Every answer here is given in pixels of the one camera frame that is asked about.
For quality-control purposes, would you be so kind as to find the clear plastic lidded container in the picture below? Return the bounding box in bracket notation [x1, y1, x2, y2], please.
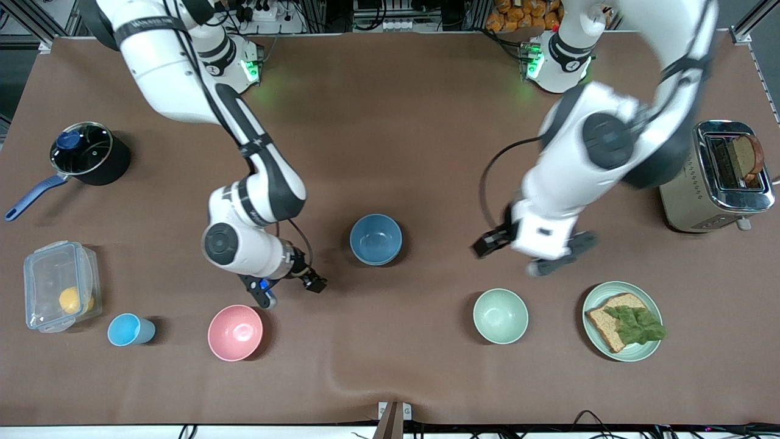
[23, 241, 102, 334]

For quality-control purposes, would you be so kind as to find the blue plastic cup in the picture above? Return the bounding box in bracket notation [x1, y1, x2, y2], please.
[107, 313, 156, 347]

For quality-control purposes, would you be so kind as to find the yellow round fruit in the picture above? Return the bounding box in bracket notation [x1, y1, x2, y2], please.
[58, 286, 96, 315]

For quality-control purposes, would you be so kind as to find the silver toaster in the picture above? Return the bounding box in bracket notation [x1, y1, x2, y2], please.
[659, 120, 776, 234]

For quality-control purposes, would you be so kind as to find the blue bowl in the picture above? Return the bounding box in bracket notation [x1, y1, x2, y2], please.
[350, 213, 403, 264]

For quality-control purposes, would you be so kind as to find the pale green plate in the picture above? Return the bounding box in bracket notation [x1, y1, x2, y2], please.
[582, 280, 664, 363]

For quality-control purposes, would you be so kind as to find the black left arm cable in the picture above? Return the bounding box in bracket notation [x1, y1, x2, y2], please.
[479, 135, 549, 231]

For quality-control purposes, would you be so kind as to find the brown bread slice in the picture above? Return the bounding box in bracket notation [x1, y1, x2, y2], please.
[585, 293, 648, 354]

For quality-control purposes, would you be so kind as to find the green lettuce leaf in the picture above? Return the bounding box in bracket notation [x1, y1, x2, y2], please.
[603, 305, 667, 346]

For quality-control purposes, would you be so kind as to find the glass lid with blue knob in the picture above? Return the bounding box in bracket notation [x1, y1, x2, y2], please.
[50, 122, 114, 176]

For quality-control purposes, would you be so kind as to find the black saucepan with blue handle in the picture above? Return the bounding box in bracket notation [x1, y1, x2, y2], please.
[5, 122, 131, 221]

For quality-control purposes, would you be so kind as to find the black looped floor cable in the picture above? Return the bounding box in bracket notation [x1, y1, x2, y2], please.
[572, 410, 619, 439]

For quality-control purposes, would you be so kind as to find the orange snack bag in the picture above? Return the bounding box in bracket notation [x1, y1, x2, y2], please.
[486, 0, 562, 32]

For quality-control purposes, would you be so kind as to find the brown table cover cloth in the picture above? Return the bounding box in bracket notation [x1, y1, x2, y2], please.
[0, 30, 780, 427]

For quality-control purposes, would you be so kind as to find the pink bowl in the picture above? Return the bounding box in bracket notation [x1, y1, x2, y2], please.
[208, 305, 264, 362]

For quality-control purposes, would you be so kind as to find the metal table edge clamp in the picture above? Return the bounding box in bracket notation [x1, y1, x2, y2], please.
[373, 401, 413, 439]

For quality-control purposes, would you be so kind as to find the dark toast slice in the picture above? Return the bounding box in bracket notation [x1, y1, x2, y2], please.
[731, 134, 766, 185]

